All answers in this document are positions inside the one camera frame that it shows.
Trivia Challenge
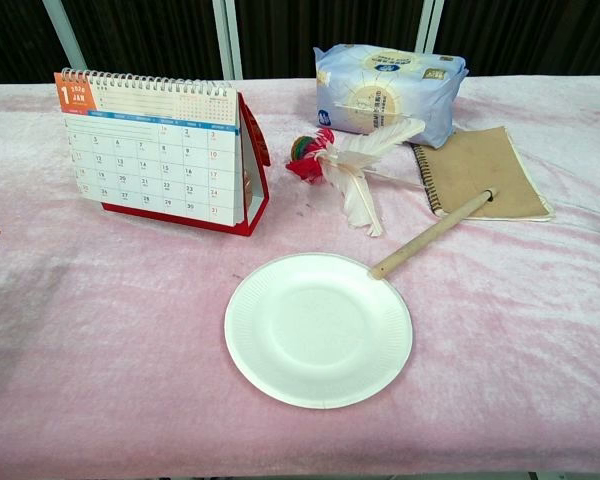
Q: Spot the white desk calendar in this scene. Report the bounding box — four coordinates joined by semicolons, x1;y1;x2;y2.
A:
53;67;272;238

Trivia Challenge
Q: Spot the white paper plate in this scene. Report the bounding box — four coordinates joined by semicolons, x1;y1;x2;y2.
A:
223;252;414;410

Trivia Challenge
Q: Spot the white feather shuttlecock toy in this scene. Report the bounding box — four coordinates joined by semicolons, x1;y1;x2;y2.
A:
285;118;427;238

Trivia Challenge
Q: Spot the blue tissue pack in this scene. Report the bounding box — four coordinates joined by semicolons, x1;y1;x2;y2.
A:
313;43;470;150

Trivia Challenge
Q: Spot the wooden stick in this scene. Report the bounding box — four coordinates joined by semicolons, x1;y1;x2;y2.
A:
368;187;499;281

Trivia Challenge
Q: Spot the brown spiral notebook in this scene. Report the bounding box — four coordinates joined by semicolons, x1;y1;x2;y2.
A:
410;125;556;223

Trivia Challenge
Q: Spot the pink plush tablecloth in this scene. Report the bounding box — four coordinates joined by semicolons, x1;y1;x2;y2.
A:
0;74;600;474

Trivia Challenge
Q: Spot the grey metal frame post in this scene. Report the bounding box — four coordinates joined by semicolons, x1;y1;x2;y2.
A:
415;0;446;49
211;0;245;80
42;0;89;72

